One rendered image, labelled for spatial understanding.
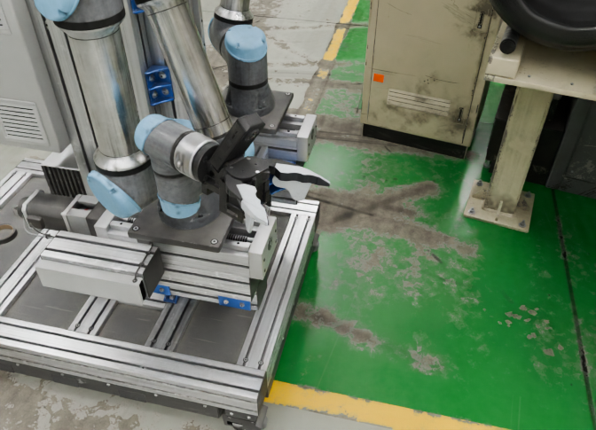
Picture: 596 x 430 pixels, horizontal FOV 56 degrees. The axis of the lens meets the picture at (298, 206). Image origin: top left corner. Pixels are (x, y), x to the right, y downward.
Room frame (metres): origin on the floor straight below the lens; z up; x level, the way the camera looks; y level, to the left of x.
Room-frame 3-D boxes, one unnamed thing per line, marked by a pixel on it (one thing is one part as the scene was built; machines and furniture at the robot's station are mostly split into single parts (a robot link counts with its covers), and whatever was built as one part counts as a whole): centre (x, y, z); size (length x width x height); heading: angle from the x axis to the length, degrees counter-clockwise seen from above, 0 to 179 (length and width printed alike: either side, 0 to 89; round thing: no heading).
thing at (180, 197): (0.83, 0.22, 0.94); 0.11 x 0.08 x 0.11; 141
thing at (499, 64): (1.68, -0.67, 0.84); 0.36 x 0.09 x 0.06; 156
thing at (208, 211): (1.02, 0.26, 0.77); 0.15 x 0.15 x 0.10
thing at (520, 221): (1.87, -0.89, 0.02); 0.27 x 0.27 x 0.04; 66
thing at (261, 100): (1.50, 0.15, 0.77); 0.15 x 0.15 x 0.10
